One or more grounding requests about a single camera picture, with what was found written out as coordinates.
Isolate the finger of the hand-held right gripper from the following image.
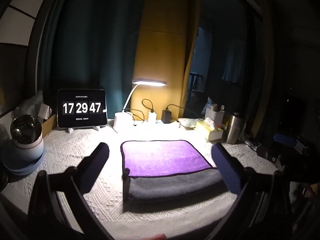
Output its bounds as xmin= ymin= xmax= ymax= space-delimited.
xmin=273 ymin=133 xmax=298 ymax=147

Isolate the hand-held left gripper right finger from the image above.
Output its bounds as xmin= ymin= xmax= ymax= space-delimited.
xmin=211 ymin=144 xmax=292 ymax=240

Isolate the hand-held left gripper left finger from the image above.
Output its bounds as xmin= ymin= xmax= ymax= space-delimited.
xmin=27 ymin=142 xmax=113 ymax=240

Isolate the purple and grey towel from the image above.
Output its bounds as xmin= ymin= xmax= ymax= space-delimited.
xmin=120 ymin=140 xmax=229 ymax=204

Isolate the white textured tablecloth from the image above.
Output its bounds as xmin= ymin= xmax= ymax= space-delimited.
xmin=0 ymin=117 xmax=279 ymax=239

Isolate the white tablet stand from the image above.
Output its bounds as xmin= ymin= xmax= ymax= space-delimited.
xmin=67 ymin=126 xmax=101 ymax=133

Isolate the stainless steel thermos bottle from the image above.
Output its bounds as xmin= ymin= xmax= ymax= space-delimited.
xmin=226 ymin=112 xmax=247 ymax=145

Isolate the yellow tissue pack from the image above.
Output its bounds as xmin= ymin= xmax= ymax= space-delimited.
xmin=196 ymin=120 xmax=225 ymax=141

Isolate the white desk lamp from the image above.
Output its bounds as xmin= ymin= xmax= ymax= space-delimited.
xmin=114 ymin=78 xmax=167 ymax=133

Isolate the tablet showing clock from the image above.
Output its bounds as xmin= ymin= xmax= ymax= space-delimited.
xmin=57 ymin=89 xmax=108 ymax=128

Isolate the white woven basket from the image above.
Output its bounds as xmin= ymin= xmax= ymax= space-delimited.
xmin=205 ymin=109 xmax=226 ymax=122

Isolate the cardboard box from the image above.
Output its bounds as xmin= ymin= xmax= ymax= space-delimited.
xmin=41 ymin=114 xmax=58 ymax=137

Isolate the white crumpled packet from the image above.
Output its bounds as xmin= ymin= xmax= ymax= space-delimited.
xmin=178 ymin=117 xmax=201 ymax=130

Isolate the clear plastic bag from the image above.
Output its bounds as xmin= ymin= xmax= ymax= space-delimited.
xmin=14 ymin=90 xmax=52 ymax=120

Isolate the hanging light garment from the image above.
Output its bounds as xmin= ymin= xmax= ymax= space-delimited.
xmin=222 ymin=41 xmax=248 ymax=85

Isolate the dark green curtain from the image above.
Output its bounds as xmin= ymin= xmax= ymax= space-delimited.
xmin=41 ymin=0 xmax=148 ymax=120

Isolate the yellow curtain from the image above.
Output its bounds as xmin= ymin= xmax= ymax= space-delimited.
xmin=132 ymin=0 xmax=203 ymax=120

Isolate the black charging cable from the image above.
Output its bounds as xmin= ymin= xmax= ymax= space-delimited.
xmin=130 ymin=98 xmax=185 ymax=128

